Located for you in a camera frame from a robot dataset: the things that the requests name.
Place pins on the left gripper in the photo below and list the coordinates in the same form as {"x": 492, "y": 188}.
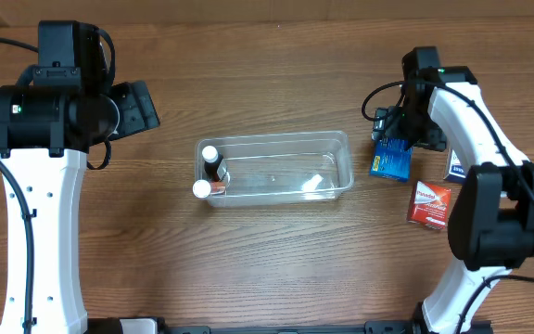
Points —
{"x": 138, "y": 109}

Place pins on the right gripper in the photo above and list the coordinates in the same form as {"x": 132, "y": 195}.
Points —
{"x": 400, "y": 131}

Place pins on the white and blue box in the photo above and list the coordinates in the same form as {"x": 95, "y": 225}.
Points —
{"x": 454, "y": 171}

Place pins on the red Panadol box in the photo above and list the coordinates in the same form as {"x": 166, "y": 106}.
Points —
{"x": 429, "y": 205}

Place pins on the black bottle white cap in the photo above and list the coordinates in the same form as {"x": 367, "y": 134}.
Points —
{"x": 214, "y": 163}

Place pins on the orange tube white cap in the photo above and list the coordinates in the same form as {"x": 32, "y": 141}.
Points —
{"x": 203, "y": 188}

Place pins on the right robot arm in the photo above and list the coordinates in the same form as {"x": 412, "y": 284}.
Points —
{"x": 491, "y": 224}

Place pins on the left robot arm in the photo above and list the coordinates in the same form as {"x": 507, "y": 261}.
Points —
{"x": 49, "y": 119}

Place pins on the clear plastic container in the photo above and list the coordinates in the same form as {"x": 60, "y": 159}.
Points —
{"x": 279, "y": 168}

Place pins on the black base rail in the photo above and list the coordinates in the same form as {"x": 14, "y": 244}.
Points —
{"x": 285, "y": 330}

